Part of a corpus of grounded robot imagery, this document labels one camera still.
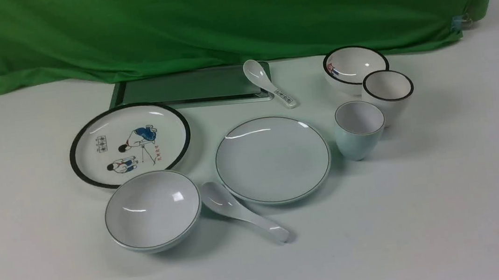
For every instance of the blue binder clip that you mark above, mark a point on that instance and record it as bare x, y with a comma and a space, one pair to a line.
461, 22

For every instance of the pale blue cup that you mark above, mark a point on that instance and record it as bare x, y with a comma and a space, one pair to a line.
359, 126

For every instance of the dark green rectangular tray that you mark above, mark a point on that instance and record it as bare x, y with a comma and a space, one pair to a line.
222, 85

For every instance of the pale blue flat plate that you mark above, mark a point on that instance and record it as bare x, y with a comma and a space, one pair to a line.
273, 160

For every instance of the illustrated plate black rim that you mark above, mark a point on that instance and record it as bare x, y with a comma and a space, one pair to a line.
127, 141

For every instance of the white spoon with printed handle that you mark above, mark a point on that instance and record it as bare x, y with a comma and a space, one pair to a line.
257, 75

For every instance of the pale blue bowl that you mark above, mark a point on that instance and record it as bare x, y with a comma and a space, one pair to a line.
153, 212

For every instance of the plain white spoon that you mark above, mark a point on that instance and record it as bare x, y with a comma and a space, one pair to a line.
219, 200

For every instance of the white cup black rim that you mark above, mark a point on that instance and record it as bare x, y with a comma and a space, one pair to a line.
388, 90

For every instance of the green backdrop cloth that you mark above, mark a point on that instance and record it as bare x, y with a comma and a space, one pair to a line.
42, 41

